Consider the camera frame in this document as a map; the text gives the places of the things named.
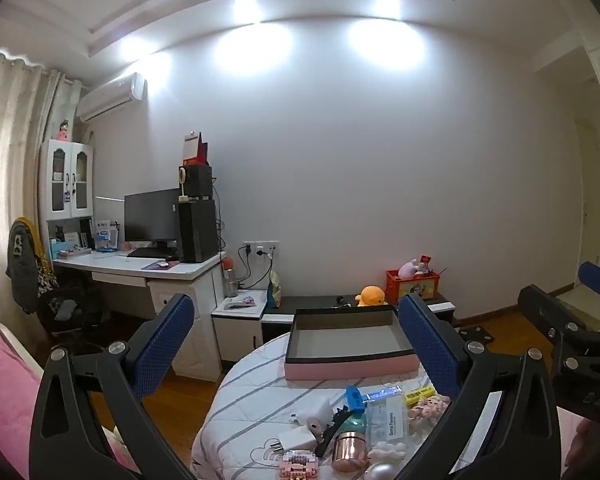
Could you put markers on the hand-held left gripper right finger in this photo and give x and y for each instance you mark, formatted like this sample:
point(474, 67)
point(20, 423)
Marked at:
point(430, 350)

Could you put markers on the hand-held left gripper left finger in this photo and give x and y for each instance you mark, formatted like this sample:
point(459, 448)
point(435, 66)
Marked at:
point(165, 345)

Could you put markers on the yellow highlighter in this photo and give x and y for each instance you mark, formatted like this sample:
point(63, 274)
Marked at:
point(420, 395)

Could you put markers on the clear dental floss box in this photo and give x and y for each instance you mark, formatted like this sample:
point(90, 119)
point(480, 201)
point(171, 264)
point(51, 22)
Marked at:
point(387, 417)

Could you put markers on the pink storage box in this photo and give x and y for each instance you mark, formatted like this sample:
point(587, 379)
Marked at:
point(350, 367)

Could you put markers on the blue highlighter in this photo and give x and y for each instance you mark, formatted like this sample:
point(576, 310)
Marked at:
point(354, 399)

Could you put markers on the teal glass perfume bottle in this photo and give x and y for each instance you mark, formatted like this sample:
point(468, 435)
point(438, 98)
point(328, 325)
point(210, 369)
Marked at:
point(355, 424)

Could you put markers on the black hair clip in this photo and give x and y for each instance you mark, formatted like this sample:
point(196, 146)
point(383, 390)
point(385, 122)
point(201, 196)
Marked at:
point(337, 418)

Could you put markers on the rose gold jar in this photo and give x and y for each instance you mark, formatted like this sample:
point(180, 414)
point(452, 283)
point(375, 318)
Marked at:
point(350, 452)

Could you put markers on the white plug night light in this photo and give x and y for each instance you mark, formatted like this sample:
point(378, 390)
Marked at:
point(307, 424)

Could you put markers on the white power adapter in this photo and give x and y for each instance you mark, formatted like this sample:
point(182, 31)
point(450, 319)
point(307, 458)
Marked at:
point(295, 441)

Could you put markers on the pink building block toy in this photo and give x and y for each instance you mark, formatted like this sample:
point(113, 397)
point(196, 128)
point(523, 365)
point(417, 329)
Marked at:
point(300, 465)

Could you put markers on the person's right hand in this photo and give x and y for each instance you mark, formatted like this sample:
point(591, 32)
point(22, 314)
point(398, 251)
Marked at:
point(582, 440)

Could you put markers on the black bathroom scale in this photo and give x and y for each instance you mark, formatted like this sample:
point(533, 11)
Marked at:
point(475, 336)

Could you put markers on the blue and gold lighter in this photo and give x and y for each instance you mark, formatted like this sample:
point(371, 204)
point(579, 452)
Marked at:
point(382, 394)

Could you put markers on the red printed crate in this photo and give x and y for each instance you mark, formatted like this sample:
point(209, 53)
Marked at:
point(412, 287)

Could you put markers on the white nightstand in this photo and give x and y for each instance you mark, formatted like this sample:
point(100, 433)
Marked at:
point(235, 330)

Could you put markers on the white desk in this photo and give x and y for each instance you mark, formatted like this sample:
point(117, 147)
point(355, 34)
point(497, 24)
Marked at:
point(190, 270)

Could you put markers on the yellow duck plush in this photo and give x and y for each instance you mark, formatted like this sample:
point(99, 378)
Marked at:
point(371, 296)

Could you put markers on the pink mouse pad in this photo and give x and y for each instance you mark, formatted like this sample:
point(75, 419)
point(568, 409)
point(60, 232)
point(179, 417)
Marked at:
point(152, 265)

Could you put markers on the orange-capped water bottle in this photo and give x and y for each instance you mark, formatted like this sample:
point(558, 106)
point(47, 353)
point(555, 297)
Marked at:
point(230, 282)

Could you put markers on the black keyboard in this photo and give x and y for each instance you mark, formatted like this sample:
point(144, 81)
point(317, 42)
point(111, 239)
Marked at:
point(150, 252)

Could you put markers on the black office chair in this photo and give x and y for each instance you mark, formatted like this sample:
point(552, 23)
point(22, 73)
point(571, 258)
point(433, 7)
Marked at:
point(70, 315)

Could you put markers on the black computer tower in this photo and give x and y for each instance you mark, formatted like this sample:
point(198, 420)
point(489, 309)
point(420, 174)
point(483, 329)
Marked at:
point(197, 232)

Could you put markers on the snack bag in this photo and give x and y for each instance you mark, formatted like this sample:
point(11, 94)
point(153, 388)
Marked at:
point(273, 292)

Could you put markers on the blue and white packet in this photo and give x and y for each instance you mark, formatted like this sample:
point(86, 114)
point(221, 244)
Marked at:
point(105, 239)

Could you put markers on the black computer monitor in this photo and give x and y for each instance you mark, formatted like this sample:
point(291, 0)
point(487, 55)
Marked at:
point(150, 215)

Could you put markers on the teal desk organizer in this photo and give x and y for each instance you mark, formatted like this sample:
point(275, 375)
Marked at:
point(65, 249)

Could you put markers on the grey jacket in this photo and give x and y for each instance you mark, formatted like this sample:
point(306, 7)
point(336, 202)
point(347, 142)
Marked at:
point(25, 270)

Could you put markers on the pink bed blanket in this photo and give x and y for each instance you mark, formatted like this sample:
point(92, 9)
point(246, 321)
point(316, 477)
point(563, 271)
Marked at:
point(5, 385)

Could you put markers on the black speaker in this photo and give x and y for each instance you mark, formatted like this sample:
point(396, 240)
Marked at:
point(200, 180)

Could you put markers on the small white clip fan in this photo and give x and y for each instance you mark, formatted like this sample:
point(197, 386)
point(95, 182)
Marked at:
point(182, 175)

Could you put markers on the red desk calendar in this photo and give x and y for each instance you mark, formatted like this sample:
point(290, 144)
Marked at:
point(192, 147)

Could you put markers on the white hutch cabinet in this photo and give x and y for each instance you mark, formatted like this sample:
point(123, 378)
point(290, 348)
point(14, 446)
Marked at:
point(72, 145)

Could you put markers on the pink doll figure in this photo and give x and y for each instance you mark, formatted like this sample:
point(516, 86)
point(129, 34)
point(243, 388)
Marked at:
point(64, 132)

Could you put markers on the cream curtain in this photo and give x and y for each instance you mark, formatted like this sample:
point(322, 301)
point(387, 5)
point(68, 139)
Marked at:
point(5, 160)

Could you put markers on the white air conditioner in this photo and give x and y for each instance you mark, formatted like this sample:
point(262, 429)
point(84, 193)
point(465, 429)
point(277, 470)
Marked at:
point(110, 97)

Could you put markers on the white wall outlet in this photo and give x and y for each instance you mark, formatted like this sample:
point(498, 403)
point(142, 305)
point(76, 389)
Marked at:
point(260, 247)

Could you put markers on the white bed frame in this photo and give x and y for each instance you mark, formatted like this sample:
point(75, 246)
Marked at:
point(15, 345)

